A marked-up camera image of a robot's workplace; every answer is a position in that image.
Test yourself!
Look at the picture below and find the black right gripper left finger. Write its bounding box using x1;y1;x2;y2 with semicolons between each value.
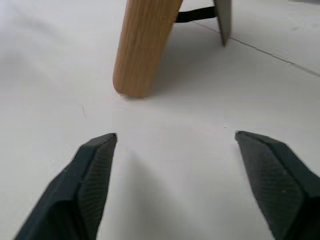
13;132;118;240

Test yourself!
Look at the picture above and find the wooden furniture leg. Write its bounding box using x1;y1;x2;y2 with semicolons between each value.
112;0;233;99

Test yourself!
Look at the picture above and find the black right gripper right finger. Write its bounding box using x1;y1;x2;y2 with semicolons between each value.
234;130;320;240

